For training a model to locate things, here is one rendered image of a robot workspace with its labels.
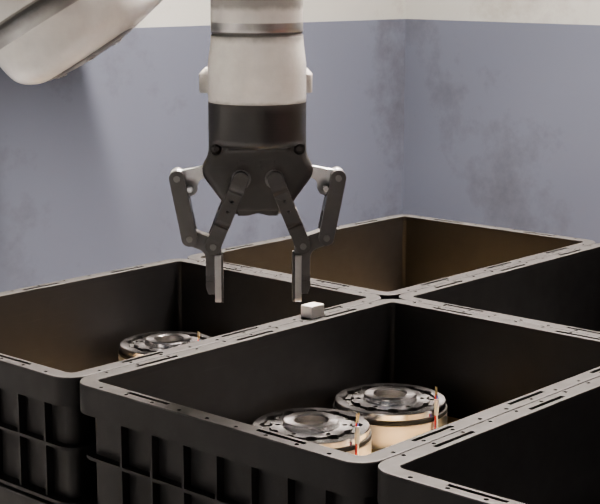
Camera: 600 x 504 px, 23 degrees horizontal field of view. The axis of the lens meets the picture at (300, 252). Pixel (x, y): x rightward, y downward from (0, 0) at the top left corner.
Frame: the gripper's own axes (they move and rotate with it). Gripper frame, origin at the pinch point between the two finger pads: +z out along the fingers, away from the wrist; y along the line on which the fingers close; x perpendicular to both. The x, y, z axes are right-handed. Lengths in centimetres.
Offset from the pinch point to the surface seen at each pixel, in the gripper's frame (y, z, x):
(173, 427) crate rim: -6.4, 8.8, -9.5
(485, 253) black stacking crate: 30, 11, 65
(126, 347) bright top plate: -13.0, 14.3, 34.8
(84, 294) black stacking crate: -17.3, 9.2, 36.8
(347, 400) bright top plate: 8.4, 14.7, 16.1
